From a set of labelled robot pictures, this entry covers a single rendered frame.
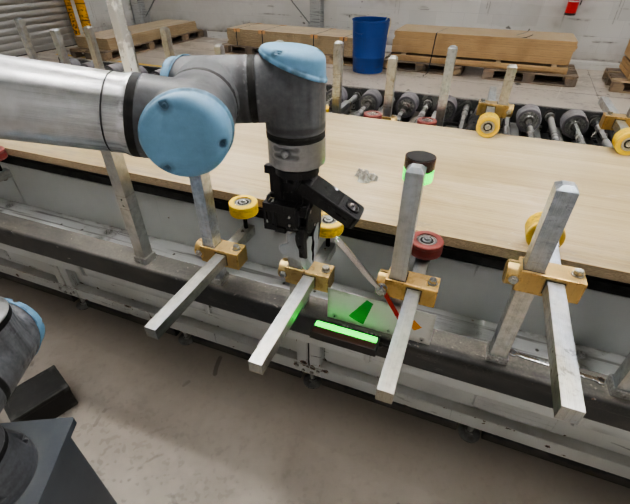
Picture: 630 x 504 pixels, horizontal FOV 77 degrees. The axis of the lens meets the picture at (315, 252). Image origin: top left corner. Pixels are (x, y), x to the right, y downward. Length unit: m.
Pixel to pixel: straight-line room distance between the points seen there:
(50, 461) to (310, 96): 0.90
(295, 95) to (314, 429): 1.33
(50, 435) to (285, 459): 0.80
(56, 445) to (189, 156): 0.81
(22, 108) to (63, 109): 0.04
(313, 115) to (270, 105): 0.06
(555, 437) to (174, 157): 1.49
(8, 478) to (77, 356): 1.14
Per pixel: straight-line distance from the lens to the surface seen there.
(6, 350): 1.02
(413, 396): 1.58
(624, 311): 1.23
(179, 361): 1.94
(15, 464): 1.06
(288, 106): 0.58
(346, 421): 1.69
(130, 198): 1.21
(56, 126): 0.50
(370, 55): 6.54
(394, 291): 0.92
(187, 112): 0.44
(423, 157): 0.82
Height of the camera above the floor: 1.45
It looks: 37 degrees down
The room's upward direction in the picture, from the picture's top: straight up
